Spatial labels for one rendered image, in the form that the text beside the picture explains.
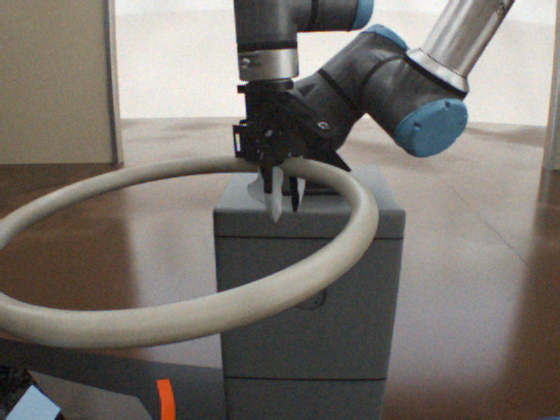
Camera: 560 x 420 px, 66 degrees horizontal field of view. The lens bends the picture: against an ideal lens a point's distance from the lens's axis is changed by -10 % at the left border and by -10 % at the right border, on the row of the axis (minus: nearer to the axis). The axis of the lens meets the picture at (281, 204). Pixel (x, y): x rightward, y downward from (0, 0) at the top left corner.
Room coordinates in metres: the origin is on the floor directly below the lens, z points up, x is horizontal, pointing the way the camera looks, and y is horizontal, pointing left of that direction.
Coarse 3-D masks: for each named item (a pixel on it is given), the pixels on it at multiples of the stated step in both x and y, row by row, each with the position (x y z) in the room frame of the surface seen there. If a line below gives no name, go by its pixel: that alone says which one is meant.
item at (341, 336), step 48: (240, 192) 1.02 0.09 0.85; (384, 192) 1.02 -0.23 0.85; (240, 240) 0.90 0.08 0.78; (288, 240) 0.90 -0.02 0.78; (384, 240) 0.89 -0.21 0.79; (336, 288) 0.89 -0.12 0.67; (384, 288) 0.89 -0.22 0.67; (240, 336) 0.90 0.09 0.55; (288, 336) 0.90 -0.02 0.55; (336, 336) 0.89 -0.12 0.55; (384, 336) 0.89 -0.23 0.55; (240, 384) 0.90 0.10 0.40; (288, 384) 0.90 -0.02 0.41; (336, 384) 0.89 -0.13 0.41; (384, 384) 0.89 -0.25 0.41
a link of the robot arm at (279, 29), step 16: (240, 0) 0.68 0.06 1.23; (256, 0) 0.67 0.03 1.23; (272, 0) 0.67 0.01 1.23; (288, 0) 0.68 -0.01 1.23; (304, 0) 0.69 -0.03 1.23; (240, 16) 0.68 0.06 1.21; (256, 16) 0.67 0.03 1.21; (272, 16) 0.67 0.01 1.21; (288, 16) 0.68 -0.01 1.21; (304, 16) 0.70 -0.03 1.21; (240, 32) 0.68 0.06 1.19; (256, 32) 0.67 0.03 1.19; (272, 32) 0.67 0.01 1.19; (288, 32) 0.68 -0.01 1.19; (240, 48) 0.69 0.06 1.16; (256, 48) 0.67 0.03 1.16; (272, 48) 0.67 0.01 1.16; (288, 48) 0.68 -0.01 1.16
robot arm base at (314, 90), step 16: (304, 80) 1.07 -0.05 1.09; (320, 80) 1.05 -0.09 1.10; (304, 96) 1.04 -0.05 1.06; (320, 96) 1.02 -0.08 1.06; (336, 96) 1.02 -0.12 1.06; (320, 112) 1.00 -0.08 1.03; (336, 112) 1.01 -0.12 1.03; (352, 112) 1.03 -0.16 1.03; (352, 128) 1.06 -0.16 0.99; (336, 144) 1.03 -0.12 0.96
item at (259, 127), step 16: (256, 96) 0.71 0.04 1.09; (256, 112) 0.72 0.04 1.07; (240, 128) 0.71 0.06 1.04; (256, 128) 0.69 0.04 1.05; (272, 128) 0.68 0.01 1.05; (288, 128) 0.70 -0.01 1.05; (240, 144) 0.72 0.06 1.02; (256, 144) 0.70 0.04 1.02; (272, 144) 0.67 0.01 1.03; (288, 144) 0.70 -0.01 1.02; (256, 160) 0.70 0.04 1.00
